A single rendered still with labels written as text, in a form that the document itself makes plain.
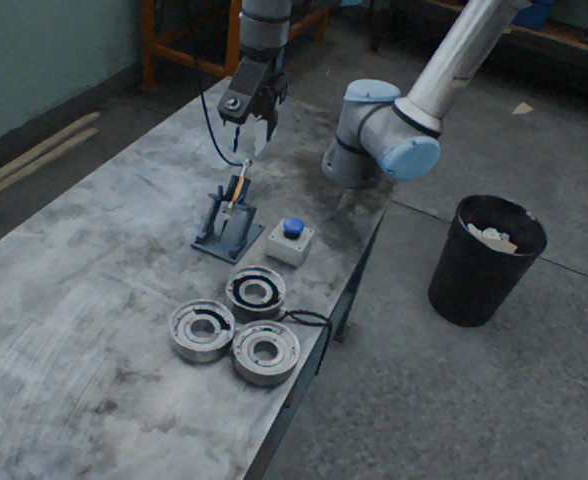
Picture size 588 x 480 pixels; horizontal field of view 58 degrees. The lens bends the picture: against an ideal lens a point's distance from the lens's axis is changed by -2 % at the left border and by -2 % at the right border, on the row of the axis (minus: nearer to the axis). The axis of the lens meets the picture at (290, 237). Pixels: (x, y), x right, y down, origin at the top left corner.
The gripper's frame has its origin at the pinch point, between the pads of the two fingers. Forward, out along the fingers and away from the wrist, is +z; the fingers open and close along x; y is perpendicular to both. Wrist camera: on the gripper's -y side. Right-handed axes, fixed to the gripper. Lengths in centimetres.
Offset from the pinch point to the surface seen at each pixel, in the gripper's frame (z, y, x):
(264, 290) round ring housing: 16.9, -13.2, -12.6
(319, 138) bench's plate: 19.2, 44.5, -0.8
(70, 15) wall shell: 47, 119, 149
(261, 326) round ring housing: 16.1, -21.4, -15.9
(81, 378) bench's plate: 18.9, -42.1, 3.8
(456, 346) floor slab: 100, 71, -62
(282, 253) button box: 17.0, -2.8, -11.3
